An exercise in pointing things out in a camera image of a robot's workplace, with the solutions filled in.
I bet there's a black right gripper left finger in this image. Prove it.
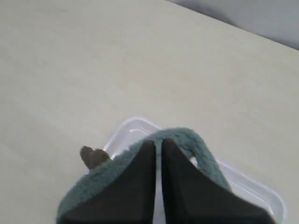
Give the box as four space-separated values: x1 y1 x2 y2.
61 140 156 224

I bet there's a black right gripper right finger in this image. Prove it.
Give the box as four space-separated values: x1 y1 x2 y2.
161 139 275 224

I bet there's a green fleece scarf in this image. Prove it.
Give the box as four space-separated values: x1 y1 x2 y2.
56 127 232 224

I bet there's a white plush snowman toy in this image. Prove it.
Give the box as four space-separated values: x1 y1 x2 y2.
80 146 111 170

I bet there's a white plastic tray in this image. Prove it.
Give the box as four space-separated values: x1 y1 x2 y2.
104 117 288 224

